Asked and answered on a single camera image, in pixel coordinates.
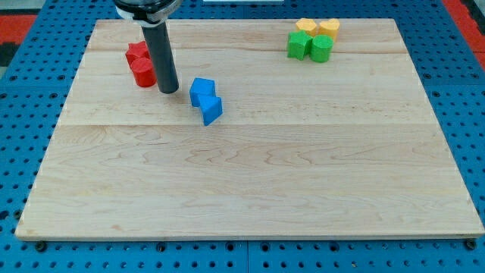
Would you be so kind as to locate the blue triangle block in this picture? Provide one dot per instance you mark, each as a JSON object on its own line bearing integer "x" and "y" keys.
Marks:
{"x": 211, "y": 108}

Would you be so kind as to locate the yellow hexagon block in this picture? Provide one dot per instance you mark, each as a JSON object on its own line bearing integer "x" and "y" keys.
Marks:
{"x": 308, "y": 25}

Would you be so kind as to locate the wooden board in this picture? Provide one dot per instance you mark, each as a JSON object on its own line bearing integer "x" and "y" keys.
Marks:
{"x": 349, "y": 149}

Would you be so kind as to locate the green cylinder block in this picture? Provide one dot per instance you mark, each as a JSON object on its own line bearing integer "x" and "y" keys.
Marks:
{"x": 321, "y": 48}

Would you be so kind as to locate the yellow heart block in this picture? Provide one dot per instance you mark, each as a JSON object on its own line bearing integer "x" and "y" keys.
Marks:
{"x": 329, "y": 28}

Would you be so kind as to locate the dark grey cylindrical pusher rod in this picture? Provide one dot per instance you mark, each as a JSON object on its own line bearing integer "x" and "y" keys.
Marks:
{"x": 159, "y": 46}

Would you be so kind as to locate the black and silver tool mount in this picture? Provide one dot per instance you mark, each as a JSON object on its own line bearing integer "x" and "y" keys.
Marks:
{"x": 147, "y": 13}

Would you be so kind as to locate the blue cube block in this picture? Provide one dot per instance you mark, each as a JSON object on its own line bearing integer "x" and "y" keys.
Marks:
{"x": 201, "y": 86}

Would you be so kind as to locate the red cylinder block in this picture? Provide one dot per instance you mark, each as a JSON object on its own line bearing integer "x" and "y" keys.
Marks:
{"x": 143, "y": 72}

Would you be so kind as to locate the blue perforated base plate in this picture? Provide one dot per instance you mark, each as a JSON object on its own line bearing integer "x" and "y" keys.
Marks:
{"x": 38, "y": 79}

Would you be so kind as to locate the green star block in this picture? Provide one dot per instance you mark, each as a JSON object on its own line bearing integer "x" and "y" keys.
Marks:
{"x": 298, "y": 44}

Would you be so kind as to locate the red star block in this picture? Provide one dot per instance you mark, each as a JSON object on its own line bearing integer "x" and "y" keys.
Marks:
{"x": 136, "y": 51}

